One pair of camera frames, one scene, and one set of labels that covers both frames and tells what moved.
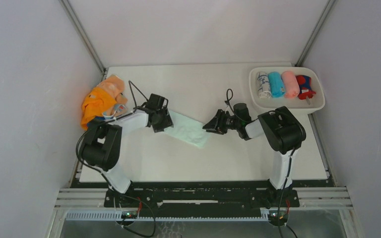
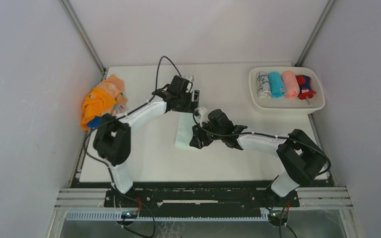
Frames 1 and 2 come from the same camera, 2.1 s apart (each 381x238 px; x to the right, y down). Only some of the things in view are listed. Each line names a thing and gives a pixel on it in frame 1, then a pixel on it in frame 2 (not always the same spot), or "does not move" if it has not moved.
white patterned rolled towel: [264, 85] does not move
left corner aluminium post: [84, 38] does not move
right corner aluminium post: [314, 34] does not move
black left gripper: [167, 121] -> [191, 106]
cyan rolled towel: [276, 85] does not move
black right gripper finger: [218, 124] -> [202, 138]
